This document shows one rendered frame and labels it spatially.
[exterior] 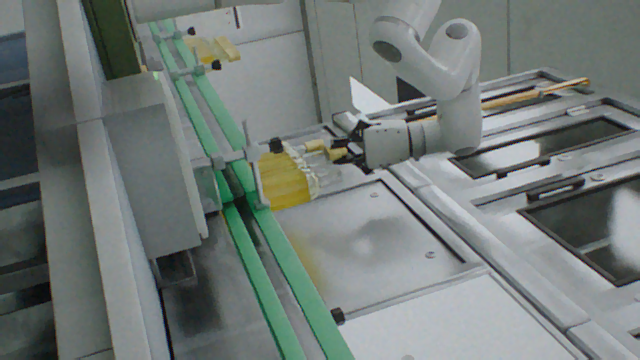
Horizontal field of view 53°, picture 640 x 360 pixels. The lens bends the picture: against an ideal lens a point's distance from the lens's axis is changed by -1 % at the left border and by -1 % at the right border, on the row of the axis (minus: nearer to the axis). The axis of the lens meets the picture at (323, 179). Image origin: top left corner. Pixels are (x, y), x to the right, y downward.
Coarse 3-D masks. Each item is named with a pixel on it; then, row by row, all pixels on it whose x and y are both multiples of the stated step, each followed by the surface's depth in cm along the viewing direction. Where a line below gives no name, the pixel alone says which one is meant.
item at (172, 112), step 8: (160, 72) 95; (160, 80) 92; (160, 88) 91; (168, 88) 88; (168, 96) 85; (168, 104) 84; (168, 112) 85; (176, 112) 84; (176, 120) 84; (176, 128) 85; (176, 136) 86; (176, 144) 87; (184, 144) 86; (184, 152) 86; (184, 160) 87; (184, 168) 88; (184, 176) 89; (192, 176) 88; (192, 184) 89; (192, 192) 89; (192, 200) 91; (192, 208) 91; (200, 208) 90; (200, 216) 91; (200, 224) 91; (200, 232) 96
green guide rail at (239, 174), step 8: (176, 88) 181; (200, 144) 141; (232, 168) 128; (240, 168) 127; (248, 168) 127; (216, 176) 125; (224, 176) 126; (232, 176) 125; (240, 176) 124; (248, 176) 123; (224, 184) 122; (232, 184) 122; (240, 184) 121; (248, 184) 120; (224, 192) 119; (232, 192) 119; (240, 192) 119; (248, 192) 118; (224, 200) 117
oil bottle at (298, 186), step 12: (300, 168) 131; (264, 180) 128; (276, 180) 128; (288, 180) 127; (300, 180) 127; (312, 180) 128; (264, 192) 125; (276, 192) 126; (288, 192) 127; (300, 192) 128; (312, 192) 129; (276, 204) 127; (288, 204) 128
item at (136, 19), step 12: (132, 0) 112; (144, 0) 112; (156, 0) 113; (168, 0) 114; (180, 0) 114; (192, 0) 115; (204, 0) 116; (132, 12) 111; (144, 12) 114; (156, 12) 115; (168, 12) 115; (180, 12) 116; (192, 12) 118; (132, 24) 113
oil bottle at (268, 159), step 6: (288, 150) 140; (294, 150) 141; (264, 156) 139; (270, 156) 139; (276, 156) 138; (282, 156) 138; (288, 156) 137; (294, 156) 138; (300, 156) 139; (258, 162) 137; (264, 162) 136; (270, 162) 136; (276, 162) 136
